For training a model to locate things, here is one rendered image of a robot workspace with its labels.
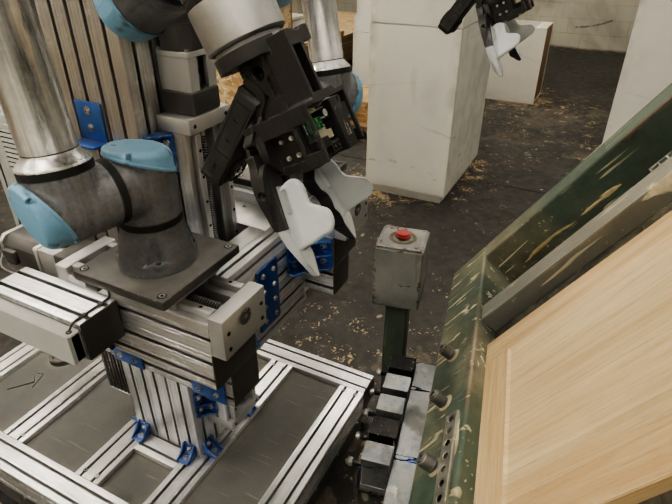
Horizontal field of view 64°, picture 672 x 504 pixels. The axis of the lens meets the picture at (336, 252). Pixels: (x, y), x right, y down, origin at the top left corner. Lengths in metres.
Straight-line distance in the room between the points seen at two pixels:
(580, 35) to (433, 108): 5.90
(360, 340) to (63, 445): 1.22
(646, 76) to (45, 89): 4.29
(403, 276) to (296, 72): 0.92
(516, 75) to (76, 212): 5.42
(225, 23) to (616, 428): 0.61
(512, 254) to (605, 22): 7.90
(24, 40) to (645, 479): 0.93
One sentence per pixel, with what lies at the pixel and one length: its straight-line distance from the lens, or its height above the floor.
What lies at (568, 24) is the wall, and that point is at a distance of 9.17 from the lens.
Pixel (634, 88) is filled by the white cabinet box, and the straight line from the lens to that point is 4.76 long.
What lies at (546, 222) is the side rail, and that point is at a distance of 1.30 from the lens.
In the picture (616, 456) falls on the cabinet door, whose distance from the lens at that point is 0.72.
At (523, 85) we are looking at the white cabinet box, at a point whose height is 0.18.
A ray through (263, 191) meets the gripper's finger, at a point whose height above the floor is 1.39.
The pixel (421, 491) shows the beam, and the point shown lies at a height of 0.84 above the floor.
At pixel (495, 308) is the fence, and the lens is 1.14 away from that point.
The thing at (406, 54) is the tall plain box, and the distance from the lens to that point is 3.43.
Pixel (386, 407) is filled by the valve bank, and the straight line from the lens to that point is 1.14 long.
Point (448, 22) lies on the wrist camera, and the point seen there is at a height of 1.44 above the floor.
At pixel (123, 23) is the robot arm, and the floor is 1.51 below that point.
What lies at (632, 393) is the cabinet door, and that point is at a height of 1.11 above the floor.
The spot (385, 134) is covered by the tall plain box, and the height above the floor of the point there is 0.42.
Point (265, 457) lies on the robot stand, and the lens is 1.77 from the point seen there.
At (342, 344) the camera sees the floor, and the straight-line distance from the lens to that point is 2.43.
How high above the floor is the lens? 1.60
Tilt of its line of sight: 31 degrees down
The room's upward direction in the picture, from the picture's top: straight up
